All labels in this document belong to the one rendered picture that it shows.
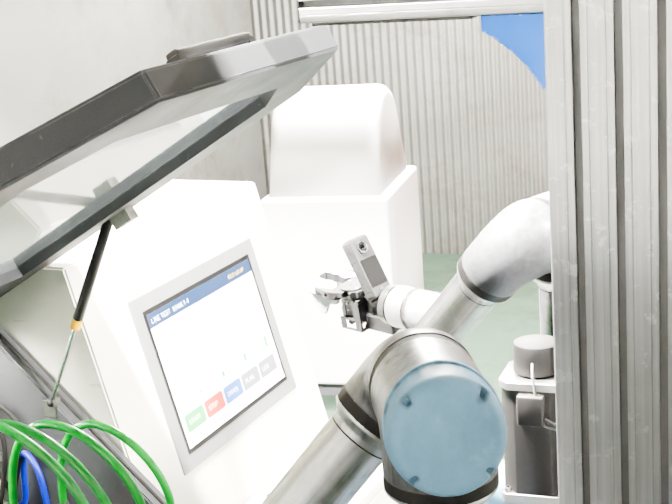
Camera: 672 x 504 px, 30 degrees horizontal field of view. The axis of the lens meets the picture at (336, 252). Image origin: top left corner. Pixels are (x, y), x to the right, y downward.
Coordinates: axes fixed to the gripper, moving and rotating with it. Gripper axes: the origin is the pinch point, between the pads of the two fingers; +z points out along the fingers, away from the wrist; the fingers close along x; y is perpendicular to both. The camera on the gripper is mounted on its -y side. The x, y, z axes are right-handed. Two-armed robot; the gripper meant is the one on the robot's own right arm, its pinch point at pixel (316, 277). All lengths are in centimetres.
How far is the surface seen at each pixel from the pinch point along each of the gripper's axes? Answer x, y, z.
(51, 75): 158, 19, 345
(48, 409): -49, 9, 22
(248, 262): 12.3, 7.3, 35.6
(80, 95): 177, 34, 355
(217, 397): -12.8, 24.5, 21.9
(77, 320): -42.8, -7.1, 14.1
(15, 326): -46, -4, 32
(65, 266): -38.8, -14.7, 20.4
